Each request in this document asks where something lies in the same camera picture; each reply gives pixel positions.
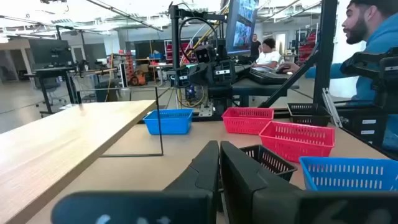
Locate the seated person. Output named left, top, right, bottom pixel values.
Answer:
left=251, top=37, right=282, bottom=71

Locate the blue plastic basket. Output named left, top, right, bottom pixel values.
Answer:
left=298, top=156, right=398, bottom=192
left=143, top=108, right=194, bottom=136

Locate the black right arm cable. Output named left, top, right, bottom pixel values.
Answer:
left=178, top=16, right=219, bottom=65

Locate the black desk monitor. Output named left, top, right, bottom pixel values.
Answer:
left=28, top=38, right=74, bottom=67

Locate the silver aluminium rail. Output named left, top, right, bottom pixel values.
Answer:
left=321, top=87, right=343, bottom=129

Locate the black keyboard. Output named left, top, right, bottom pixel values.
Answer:
left=248, top=68, right=294, bottom=86

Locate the large wall monitor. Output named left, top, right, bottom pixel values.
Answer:
left=224, top=0, right=259, bottom=57

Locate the black control box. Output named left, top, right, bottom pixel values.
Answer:
left=336, top=106, right=389, bottom=147

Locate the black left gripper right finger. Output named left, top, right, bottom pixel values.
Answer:
left=220, top=141, right=398, bottom=224

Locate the black diagonal frame strut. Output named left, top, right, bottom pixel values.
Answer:
left=257, top=43, right=321, bottom=109

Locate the black standing desk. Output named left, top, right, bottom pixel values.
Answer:
left=24, top=66, right=79, bottom=114

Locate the black work table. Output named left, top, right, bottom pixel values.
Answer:
left=231, top=63, right=300, bottom=108

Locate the black rig frame post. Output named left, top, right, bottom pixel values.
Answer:
left=169, top=4, right=227, bottom=104
left=313, top=0, right=339, bottom=107

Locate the black plastic basket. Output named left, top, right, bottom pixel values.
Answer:
left=286, top=103, right=332, bottom=127
left=239, top=144, right=297, bottom=182

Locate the standing person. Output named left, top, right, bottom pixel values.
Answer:
left=249, top=33, right=262, bottom=62

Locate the person in blue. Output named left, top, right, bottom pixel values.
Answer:
left=279, top=0, right=398, bottom=153

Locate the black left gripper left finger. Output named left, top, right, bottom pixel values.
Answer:
left=51, top=140, right=220, bottom=224

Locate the red storage rack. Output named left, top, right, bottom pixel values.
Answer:
left=297, top=29, right=318, bottom=65

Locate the red plastic basket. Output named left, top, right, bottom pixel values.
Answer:
left=259, top=121, right=336, bottom=164
left=221, top=107, right=275, bottom=135

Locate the red bin rack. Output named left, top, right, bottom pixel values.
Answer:
left=164, top=39, right=194, bottom=64

